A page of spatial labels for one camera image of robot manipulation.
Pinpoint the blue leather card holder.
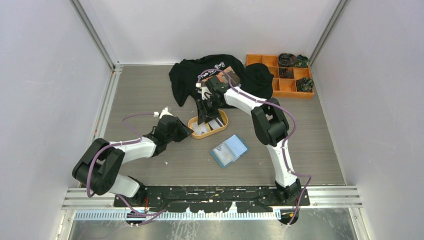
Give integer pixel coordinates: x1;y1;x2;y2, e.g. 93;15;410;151
209;134;250;169

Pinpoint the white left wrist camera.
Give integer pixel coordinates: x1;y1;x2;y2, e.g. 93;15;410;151
159;106;173;119

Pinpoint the yellow oval tray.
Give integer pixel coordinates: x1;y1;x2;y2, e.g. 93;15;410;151
188;110;229;140

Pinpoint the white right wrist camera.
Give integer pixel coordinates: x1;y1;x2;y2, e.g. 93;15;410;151
195;82;212;100

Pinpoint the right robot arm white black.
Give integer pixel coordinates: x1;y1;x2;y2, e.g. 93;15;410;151
195;75;303;206

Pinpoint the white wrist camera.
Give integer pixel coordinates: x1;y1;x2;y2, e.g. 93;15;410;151
159;106;173;119
195;82;212;100

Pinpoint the green rolled sock top right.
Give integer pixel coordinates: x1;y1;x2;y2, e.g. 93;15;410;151
295;54;310;68

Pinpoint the orange wooden compartment tray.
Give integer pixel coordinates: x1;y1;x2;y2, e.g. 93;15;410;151
245;54;315;99

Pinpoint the dark rolled sock top left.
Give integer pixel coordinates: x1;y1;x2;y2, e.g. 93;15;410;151
277;53;298;67

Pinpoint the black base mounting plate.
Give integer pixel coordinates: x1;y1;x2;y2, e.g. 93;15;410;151
113;185;310;213

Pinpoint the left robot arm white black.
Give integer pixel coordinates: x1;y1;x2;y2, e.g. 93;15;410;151
71;114;193;207

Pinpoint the dark sock middle compartment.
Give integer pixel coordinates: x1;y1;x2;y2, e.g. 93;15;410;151
278;67;294;79

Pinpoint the green patterned sock lower right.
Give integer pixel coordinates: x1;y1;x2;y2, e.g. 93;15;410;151
295;77;315;93

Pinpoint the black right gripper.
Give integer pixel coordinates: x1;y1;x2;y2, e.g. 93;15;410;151
196;97;224;126

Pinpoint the silver vip card in tray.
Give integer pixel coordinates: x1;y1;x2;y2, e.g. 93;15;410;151
191;123;210;136

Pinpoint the black printed t-shirt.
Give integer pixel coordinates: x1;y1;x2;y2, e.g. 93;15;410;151
168;54;274;107

